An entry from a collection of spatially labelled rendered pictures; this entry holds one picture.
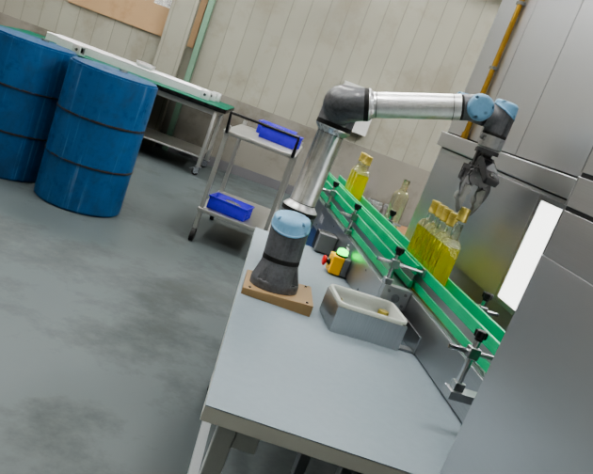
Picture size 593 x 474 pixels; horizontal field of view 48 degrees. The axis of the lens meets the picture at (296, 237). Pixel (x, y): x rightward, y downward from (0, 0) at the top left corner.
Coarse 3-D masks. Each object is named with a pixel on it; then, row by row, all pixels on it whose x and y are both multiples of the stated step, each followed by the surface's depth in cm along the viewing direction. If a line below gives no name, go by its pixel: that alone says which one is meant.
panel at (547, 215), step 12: (540, 204) 191; (540, 216) 189; (552, 216) 183; (540, 228) 187; (552, 228) 182; (528, 240) 191; (540, 240) 185; (528, 252) 189; (540, 252) 183; (516, 264) 193; (528, 264) 187; (516, 276) 191; (528, 276) 185; (504, 288) 196; (516, 288) 189; (504, 300) 194; (516, 300) 187
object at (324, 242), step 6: (318, 234) 277; (324, 234) 274; (330, 234) 278; (318, 240) 274; (324, 240) 275; (330, 240) 275; (336, 240) 275; (318, 246) 275; (324, 246) 276; (330, 246) 276; (324, 252) 276
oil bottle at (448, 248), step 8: (448, 240) 207; (456, 240) 208; (440, 248) 209; (448, 248) 207; (456, 248) 207; (440, 256) 208; (448, 256) 208; (456, 256) 208; (432, 264) 211; (440, 264) 208; (448, 264) 208; (432, 272) 209; (440, 272) 209; (448, 272) 209; (440, 280) 210
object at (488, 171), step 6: (480, 162) 203; (486, 162) 201; (492, 162) 203; (480, 168) 201; (486, 168) 199; (492, 168) 200; (486, 174) 197; (492, 174) 197; (486, 180) 196; (492, 180) 196; (498, 180) 197; (492, 186) 198
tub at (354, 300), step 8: (336, 288) 204; (344, 288) 205; (336, 296) 193; (344, 296) 205; (352, 296) 206; (360, 296) 206; (368, 296) 207; (344, 304) 189; (352, 304) 206; (360, 304) 207; (368, 304) 207; (376, 304) 208; (384, 304) 208; (392, 304) 207; (368, 312) 190; (376, 312) 208; (392, 312) 205; (400, 312) 201; (392, 320) 192; (400, 320) 193
